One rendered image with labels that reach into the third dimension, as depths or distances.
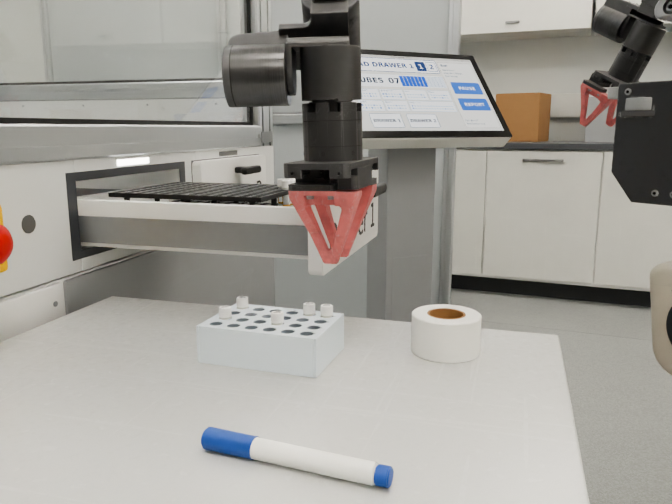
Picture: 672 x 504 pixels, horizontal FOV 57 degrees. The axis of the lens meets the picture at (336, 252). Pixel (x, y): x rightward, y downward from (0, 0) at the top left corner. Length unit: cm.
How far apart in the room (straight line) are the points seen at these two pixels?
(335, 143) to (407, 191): 120
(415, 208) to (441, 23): 93
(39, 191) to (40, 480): 43
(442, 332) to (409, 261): 120
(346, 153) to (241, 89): 11
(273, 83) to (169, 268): 54
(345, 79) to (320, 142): 6
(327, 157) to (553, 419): 30
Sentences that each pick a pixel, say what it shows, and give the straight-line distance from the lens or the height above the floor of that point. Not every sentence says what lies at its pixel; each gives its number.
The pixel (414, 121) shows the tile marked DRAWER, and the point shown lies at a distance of 168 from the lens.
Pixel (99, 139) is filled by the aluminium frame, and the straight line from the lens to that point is 92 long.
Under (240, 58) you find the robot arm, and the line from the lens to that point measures 59.
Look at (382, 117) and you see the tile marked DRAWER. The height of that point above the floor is 101.
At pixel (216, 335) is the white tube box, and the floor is 79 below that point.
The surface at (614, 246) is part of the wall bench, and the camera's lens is 374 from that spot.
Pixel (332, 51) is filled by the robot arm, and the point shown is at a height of 105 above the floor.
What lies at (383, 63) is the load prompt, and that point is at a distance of 179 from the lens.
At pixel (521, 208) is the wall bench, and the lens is 373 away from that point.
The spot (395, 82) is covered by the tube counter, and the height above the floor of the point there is 111.
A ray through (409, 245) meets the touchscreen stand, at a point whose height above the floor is 65.
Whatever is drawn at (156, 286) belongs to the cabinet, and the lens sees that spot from 103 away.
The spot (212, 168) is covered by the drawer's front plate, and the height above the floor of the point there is 91.
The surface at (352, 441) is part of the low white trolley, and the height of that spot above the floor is 76.
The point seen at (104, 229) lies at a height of 86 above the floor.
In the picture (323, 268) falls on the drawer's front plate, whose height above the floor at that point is 83.
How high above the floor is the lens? 99
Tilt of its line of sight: 11 degrees down
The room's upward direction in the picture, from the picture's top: straight up
